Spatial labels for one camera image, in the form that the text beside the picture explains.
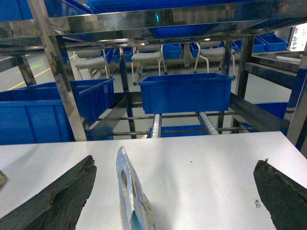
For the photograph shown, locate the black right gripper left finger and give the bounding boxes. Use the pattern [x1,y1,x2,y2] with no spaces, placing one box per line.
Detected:
[0,155,97,230]

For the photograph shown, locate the blue bin centre lower shelf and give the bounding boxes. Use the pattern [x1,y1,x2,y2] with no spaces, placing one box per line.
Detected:
[139,73,235,114]

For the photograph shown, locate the flower gift bag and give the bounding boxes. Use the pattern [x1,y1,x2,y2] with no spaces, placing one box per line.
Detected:
[116,146,156,230]

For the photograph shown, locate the blue bin left lower shelf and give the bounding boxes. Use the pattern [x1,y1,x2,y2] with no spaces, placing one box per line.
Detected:
[0,79,115,145]

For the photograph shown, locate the steel rack post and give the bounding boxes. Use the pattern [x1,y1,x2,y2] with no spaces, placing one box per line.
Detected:
[28,0,87,141]

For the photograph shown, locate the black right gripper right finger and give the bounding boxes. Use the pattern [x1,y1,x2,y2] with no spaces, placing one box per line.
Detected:
[253,160,307,230]

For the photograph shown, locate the blue bin shelf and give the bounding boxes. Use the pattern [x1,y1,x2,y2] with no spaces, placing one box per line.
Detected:
[139,73,235,114]
[0,79,115,145]

